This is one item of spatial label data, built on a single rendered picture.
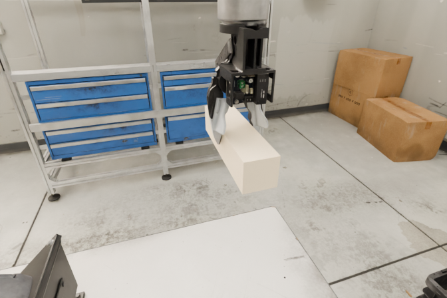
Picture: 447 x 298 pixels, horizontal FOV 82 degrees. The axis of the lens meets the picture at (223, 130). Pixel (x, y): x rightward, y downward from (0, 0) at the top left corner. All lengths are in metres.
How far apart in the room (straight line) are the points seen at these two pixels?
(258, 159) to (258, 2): 0.22
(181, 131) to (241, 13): 1.71
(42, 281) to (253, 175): 0.40
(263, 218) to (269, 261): 0.15
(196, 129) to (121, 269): 1.42
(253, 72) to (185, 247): 0.57
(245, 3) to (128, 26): 2.33
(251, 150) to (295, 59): 2.84
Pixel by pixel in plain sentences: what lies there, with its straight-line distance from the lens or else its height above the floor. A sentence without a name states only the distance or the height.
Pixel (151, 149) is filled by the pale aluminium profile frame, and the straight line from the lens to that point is 2.06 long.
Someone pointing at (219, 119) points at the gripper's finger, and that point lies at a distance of 0.44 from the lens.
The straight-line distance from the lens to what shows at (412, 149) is 2.85.
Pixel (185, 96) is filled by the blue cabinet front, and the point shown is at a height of 0.69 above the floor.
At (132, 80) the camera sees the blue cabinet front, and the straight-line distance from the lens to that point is 1.86.
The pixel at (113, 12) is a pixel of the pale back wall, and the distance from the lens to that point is 2.67.
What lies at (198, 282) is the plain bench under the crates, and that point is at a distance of 0.75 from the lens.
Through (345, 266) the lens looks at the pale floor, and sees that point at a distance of 1.76.
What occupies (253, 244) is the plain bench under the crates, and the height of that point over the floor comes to 0.70.
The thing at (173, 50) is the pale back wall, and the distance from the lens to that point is 2.72.
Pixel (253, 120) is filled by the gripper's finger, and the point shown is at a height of 1.12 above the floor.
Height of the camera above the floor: 1.32
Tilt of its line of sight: 27 degrees down
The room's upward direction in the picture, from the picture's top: straight up
